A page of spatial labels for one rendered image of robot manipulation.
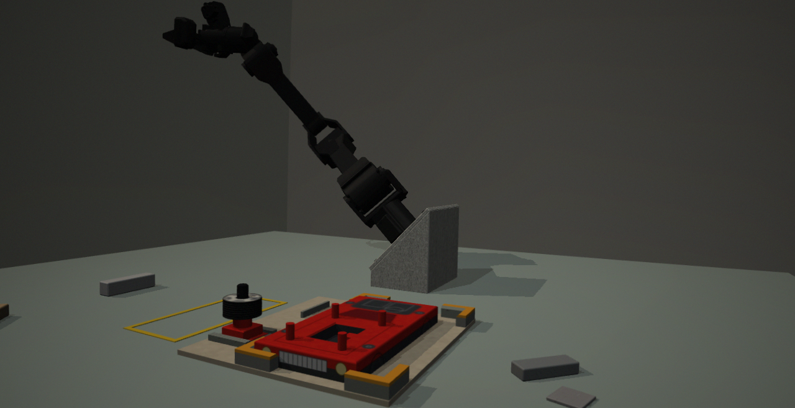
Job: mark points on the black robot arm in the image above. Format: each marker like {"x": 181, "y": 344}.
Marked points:
{"x": 363, "y": 184}

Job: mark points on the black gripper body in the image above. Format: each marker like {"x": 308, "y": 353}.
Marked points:
{"x": 212, "y": 41}

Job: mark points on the black and grey wheel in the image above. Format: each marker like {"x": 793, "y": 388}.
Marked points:
{"x": 241, "y": 309}

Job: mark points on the yellow rectangular outline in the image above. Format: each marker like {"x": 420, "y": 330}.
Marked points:
{"x": 131, "y": 328}

